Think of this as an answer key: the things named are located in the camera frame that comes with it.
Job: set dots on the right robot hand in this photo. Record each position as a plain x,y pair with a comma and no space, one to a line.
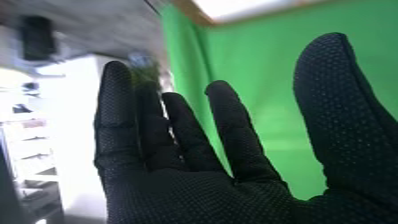
196,193

